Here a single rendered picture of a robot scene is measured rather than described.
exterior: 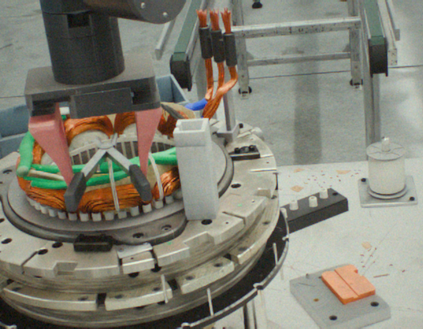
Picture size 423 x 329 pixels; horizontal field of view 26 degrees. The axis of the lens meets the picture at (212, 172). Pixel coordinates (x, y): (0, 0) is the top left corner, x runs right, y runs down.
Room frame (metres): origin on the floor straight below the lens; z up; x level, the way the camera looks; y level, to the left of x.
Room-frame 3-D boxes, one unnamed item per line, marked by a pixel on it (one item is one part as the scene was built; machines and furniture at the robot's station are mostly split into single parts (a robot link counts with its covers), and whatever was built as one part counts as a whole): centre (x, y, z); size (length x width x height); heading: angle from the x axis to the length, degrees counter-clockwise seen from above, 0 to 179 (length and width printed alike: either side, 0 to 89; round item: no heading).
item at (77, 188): (0.66, 0.11, 1.17); 0.04 x 0.01 x 0.02; 170
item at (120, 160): (0.71, 0.08, 1.17); 0.06 x 0.01 x 0.01; 26
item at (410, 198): (1.27, -0.27, 0.83); 0.09 x 0.09 x 0.10; 82
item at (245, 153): (0.83, -0.03, 1.10); 0.03 x 0.02 x 0.01; 96
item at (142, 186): (0.67, 0.06, 1.17); 0.04 x 0.01 x 0.02; 16
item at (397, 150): (1.27, -0.27, 0.82); 0.06 x 0.06 x 0.07
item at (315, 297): (0.99, -0.14, 0.79); 0.12 x 0.09 x 0.02; 17
